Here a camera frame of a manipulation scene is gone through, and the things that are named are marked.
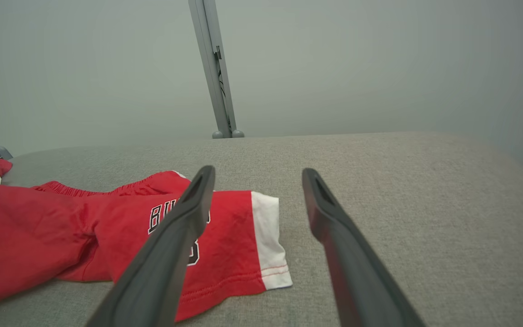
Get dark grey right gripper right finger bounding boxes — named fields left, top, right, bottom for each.
left=301, top=168, right=427, bottom=327

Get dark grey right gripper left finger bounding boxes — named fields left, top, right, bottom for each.
left=85, top=165, right=217, bottom=327

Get red Bulls basketball shorts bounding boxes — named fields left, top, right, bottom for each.
left=0, top=170, right=294, bottom=322

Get grey partition post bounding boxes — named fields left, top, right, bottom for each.
left=188, top=0, right=245, bottom=139

